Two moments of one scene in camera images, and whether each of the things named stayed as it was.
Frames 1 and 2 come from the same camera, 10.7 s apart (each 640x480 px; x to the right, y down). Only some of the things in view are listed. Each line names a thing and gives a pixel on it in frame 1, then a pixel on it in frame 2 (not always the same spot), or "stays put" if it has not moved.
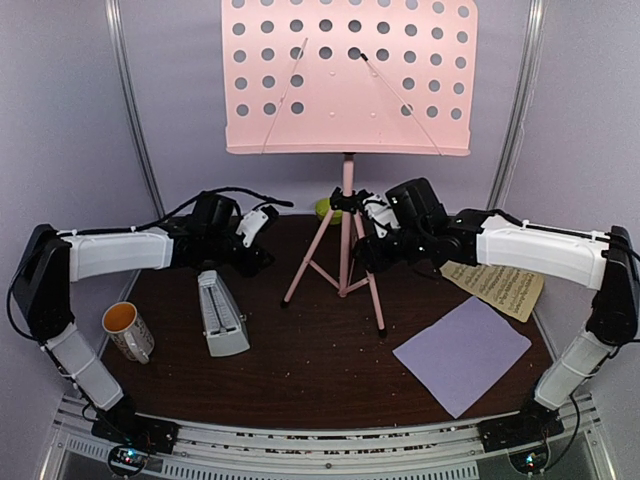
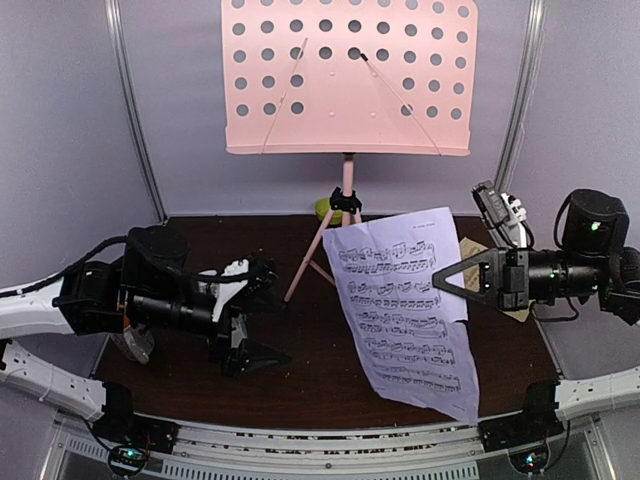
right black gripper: x=373 y=258 → x=505 y=278
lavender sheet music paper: x=460 y=355 → x=409 y=337
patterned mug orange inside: x=131 y=335 stays put
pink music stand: x=348 y=79 stays put
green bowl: x=323 y=208 stays put
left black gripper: x=250 y=266 → x=233 y=357
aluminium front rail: x=451 y=450 stays put
